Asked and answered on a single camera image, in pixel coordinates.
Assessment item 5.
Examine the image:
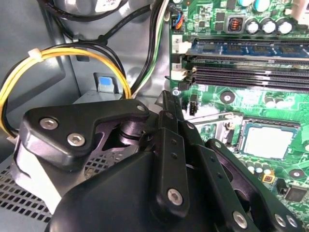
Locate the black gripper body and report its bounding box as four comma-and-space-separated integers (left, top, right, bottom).
49, 151, 232, 232

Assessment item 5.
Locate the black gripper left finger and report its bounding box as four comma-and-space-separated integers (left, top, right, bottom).
18, 91, 191, 218

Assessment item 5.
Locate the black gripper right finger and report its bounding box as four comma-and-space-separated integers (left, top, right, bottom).
170, 91, 302, 232

